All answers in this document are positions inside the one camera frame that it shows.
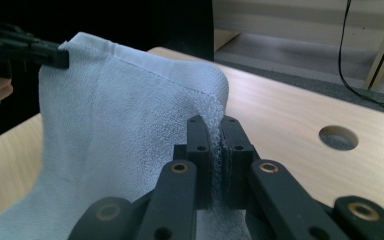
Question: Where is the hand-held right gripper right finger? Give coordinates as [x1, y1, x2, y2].
[219, 115, 262, 210]

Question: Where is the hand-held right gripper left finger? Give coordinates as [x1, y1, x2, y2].
[173, 114, 214, 211]

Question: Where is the light blue towel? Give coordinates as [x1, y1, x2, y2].
[0, 31, 248, 240]

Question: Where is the long black wall cable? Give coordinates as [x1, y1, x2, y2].
[337, 0, 384, 117]

